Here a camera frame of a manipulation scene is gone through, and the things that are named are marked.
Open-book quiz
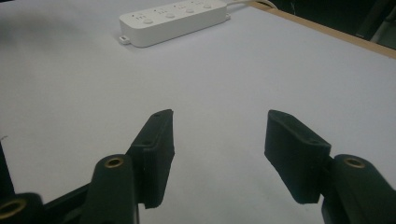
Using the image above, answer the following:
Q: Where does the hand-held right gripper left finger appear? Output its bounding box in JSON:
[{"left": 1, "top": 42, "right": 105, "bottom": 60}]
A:
[{"left": 79, "top": 108, "right": 176, "bottom": 224}]

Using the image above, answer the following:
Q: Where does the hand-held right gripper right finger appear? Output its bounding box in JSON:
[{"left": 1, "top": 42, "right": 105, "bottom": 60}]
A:
[{"left": 263, "top": 109, "right": 396, "bottom": 224}]

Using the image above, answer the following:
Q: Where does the white power strip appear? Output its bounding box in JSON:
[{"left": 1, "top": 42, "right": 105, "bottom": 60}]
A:
[{"left": 119, "top": 0, "right": 232, "bottom": 49}]

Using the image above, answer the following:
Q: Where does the white power strip cable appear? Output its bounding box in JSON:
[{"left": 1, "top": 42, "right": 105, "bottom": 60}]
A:
[{"left": 225, "top": 0, "right": 276, "bottom": 8}]

